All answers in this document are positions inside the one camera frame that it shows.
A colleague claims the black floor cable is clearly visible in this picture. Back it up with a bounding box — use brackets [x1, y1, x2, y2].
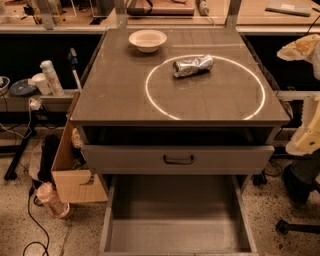
[22, 186, 51, 256]

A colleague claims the cardboard box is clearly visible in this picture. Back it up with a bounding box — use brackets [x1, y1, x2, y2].
[50, 91, 109, 204]

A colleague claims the grey flat device on bench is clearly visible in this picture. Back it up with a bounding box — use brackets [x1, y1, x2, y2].
[265, 0, 312, 17]

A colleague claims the pink plastic bottle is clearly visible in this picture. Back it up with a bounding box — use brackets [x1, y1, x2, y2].
[36, 182, 70, 219]

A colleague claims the crushed silver redbull can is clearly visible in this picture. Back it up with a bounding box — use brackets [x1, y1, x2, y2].
[173, 55, 213, 78]

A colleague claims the black desk leg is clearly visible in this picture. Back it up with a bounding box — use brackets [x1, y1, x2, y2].
[0, 113, 37, 181]

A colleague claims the dark blue plate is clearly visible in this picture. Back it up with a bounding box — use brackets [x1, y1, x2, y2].
[10, 79, 37, 97]

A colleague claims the black office chair base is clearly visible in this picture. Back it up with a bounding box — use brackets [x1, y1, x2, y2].
[276, 219, 320, 235]

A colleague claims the grey drawer cabinet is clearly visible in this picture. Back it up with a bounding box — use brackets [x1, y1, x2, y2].
[69, 27, 292, 178]

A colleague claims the white bowl at left edge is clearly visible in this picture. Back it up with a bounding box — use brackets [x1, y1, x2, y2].
[0, 76, 10, 94]

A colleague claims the white spray bottle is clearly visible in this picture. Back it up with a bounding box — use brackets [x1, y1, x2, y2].
[40, 60, 64, 97]

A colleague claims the upper grey drawer with handle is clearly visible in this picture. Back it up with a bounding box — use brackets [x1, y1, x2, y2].
[82, 145, 274, 175]

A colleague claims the open middle grey drawer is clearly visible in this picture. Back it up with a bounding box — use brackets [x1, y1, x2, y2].
[98, 175, 259, 256]

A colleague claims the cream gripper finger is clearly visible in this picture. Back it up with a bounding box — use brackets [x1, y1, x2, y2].
[286, 96, 320, 156]
[277, 34, 320, 63]

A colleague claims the white paper cup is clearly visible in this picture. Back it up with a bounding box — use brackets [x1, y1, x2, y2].
[32, 73, 51, 95]

